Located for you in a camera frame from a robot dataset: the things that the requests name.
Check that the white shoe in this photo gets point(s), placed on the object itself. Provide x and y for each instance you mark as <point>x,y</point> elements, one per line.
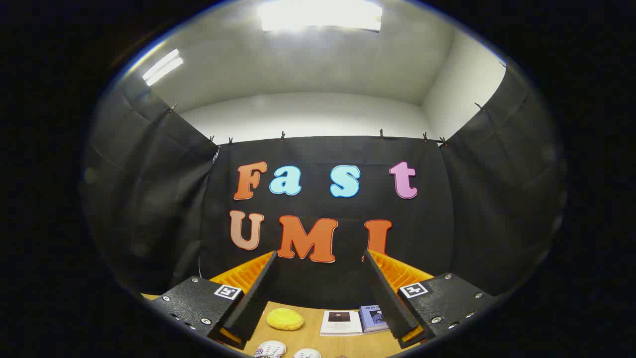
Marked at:
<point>307,354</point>
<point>271,349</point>

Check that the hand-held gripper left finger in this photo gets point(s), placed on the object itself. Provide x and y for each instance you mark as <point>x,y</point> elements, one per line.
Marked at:
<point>253,303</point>

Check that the yellow fluffy plush ball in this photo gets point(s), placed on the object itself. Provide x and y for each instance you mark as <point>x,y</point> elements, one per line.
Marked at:
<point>285,319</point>

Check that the ceiling light panel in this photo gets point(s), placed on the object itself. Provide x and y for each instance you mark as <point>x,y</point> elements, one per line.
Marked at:
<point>162,67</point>
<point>320,15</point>

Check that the blue book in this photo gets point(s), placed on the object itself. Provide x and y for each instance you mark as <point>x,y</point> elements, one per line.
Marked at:
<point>372,319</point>

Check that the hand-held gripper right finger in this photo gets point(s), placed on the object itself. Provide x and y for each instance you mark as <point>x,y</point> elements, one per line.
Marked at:
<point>392,303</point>

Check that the black backdrop cloth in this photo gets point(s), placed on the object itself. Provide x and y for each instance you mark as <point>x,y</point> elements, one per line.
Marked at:
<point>447,209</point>

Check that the white book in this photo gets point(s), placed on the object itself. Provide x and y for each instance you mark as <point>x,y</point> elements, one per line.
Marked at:
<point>341,324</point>

